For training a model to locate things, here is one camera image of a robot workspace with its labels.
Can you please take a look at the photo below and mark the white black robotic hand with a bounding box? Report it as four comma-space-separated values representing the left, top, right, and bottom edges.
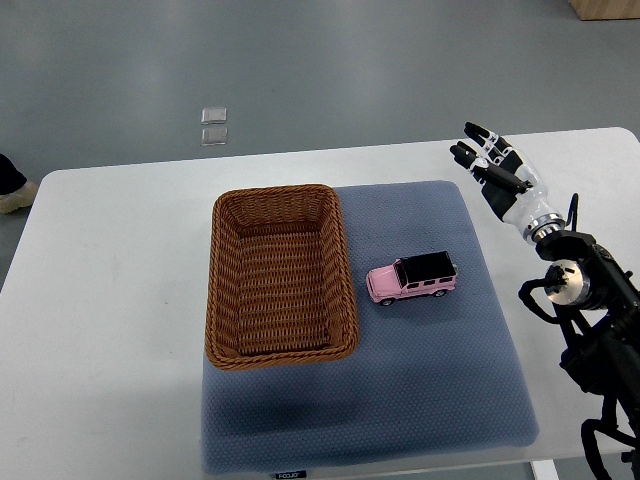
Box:
450, 122, 566, 244

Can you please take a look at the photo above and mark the pink toy car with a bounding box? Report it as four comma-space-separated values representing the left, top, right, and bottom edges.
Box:
365, 251, 458, 306

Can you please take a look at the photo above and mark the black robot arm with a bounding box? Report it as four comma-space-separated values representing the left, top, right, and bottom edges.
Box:
518, 195, 639, 479

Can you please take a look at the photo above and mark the brown wicker basket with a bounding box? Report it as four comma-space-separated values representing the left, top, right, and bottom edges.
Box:
205, 184, 359, 371

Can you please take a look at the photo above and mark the wooden cabinet corner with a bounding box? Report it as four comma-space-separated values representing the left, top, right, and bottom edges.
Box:
569, 0, 640, 21

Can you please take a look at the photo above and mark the blue textured mat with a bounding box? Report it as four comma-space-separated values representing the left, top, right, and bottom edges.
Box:
201, 181, 539, 474

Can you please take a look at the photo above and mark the white table leg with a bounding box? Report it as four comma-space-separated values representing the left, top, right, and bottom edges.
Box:
530, 460, 559, 480

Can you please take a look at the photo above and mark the upper floor socket plate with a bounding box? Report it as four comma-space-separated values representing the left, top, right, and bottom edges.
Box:
201, 106, 227, 125

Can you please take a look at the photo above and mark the floor socket plate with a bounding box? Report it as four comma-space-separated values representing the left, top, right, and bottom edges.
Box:
200, 126, 228, 146
201, 106, 227, 125

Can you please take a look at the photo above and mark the lower floor socket plate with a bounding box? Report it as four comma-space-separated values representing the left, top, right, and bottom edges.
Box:
200, 126, 228, 146

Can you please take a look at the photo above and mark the beige shoe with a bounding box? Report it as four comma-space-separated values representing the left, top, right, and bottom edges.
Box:
0, 181, 38, 214

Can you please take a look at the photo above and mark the dark trouser leg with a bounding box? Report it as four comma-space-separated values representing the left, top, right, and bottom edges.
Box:
0, 154, 27, 196

